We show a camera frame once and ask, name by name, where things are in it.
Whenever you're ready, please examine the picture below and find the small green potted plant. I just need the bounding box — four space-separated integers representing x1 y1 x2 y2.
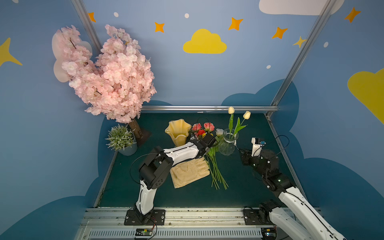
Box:
106 125 138 156

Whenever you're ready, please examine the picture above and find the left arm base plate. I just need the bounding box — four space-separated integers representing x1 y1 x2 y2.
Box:
124 209 166 226

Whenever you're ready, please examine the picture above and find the dark metal tree base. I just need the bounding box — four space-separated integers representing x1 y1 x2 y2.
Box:
128 119 152 147

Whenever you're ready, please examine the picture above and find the left green circuit board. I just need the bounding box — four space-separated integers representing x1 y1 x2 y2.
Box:
135 229 153 238

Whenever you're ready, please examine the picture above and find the green circuit board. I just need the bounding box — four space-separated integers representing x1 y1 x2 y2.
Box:
135 229 153 238
261 228 277 240

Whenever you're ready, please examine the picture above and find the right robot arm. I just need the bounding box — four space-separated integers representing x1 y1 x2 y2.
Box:
239 149 345 240

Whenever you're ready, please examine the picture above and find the right green circuit board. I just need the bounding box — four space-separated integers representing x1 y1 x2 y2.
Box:
261 228 277 240

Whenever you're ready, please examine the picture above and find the cream tulip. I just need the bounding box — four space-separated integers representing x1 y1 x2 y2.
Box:
228 107 235 140

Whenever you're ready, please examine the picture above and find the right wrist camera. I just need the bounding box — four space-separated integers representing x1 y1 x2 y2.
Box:
251 138 266 157

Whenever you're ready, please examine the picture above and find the yellow fluted glass vase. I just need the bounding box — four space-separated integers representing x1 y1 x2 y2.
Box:
165 119 192 147

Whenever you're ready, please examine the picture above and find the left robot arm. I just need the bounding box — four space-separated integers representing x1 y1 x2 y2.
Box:
134 134 217 219

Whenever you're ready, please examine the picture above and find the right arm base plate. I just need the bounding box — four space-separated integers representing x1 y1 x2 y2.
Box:
242 207 278 226

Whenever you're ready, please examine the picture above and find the beige work glove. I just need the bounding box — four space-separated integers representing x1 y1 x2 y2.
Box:
170 157 210 189

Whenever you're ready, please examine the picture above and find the clear glass ribbon vase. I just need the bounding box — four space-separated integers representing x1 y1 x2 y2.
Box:
218 129 239 156

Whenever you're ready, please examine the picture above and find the pink cherry blossom tree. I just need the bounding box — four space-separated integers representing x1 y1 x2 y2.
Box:
57 25 157 124

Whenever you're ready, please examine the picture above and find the pink rose back left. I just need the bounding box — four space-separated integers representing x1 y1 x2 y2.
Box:
192 123 202 132

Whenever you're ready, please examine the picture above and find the aluminium mounting rail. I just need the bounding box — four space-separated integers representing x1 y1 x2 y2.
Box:
74 206 334 240

